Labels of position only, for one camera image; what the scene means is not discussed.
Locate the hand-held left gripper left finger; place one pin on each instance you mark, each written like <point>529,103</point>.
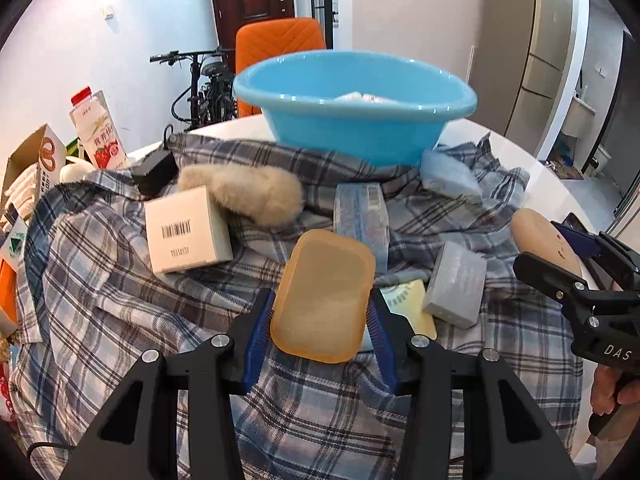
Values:
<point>257,345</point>

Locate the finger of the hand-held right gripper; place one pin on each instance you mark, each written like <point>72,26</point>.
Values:
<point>582,245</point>
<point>547,275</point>

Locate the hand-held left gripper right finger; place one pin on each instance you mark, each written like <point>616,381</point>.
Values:
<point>382,345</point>

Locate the tan brown bottle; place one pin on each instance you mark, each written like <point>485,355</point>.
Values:
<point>542,232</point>

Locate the orange soap box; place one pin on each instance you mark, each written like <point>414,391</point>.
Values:
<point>322,295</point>

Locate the blue plastic basin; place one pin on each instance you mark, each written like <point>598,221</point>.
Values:
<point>350,130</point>

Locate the person's right hand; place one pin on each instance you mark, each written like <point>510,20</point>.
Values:
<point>607,390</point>

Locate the black remote control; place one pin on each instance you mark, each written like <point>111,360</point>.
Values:
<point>575,222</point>

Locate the light blue patterned bottle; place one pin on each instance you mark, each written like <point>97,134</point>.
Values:
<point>407,310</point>

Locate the grey cardboard box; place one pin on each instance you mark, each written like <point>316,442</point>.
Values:
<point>455,285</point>

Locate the white barcode box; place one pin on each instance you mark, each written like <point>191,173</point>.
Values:
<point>190,240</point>

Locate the blue wipes packet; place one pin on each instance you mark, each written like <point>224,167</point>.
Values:
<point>362,220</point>

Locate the blue plaid shirt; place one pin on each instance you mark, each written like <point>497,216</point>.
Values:
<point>125,285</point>

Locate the beige furry pouch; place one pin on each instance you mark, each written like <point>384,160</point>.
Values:
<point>260,195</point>

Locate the black power adapter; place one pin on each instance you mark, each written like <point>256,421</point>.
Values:
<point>155,172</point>

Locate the beige refrigerator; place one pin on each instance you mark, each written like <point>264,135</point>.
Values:
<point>525,35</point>

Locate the white plastic bag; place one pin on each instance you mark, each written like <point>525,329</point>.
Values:
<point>75,169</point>

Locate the black bicycle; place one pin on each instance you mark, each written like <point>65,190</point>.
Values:
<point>210,95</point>

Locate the orange tissue box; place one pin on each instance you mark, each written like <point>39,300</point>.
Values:
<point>6,295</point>

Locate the red snack packet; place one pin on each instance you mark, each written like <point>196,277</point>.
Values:
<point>6,400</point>

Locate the milk carton with red cap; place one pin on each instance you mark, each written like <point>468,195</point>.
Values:
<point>100,135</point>

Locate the green and white cup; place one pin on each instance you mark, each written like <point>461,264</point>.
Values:
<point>15,242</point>

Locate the pile of white sachets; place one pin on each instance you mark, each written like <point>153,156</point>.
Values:
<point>25,187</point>

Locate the brown cardboard box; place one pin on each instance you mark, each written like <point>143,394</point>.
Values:
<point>47,155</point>

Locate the orange chair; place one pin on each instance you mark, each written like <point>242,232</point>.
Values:
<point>280,37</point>

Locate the white light switch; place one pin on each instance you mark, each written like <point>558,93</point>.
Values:
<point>108,11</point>

